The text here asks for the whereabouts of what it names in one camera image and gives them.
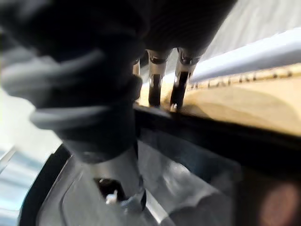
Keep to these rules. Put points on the black plastic housing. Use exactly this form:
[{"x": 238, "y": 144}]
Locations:
[{"x": 200, "y": 146}]

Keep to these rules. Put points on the silver metal cart frame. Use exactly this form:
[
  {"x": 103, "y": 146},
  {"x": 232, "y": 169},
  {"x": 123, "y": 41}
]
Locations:
[{"x": 258, "y": 51}]

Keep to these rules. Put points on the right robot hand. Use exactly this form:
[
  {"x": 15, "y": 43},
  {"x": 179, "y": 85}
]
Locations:
[{"x": 94, "y": 70}]

